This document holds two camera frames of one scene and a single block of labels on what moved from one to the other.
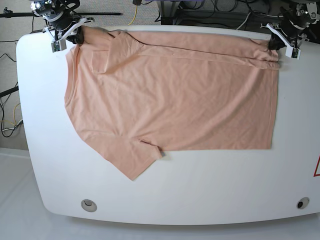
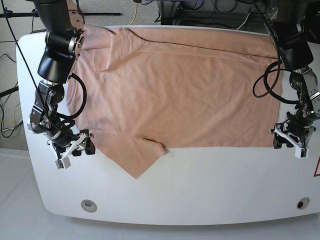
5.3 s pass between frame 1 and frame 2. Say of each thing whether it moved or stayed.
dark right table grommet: stayed
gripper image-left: moved
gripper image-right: moved
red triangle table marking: stayed
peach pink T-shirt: stayed
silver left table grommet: stayed
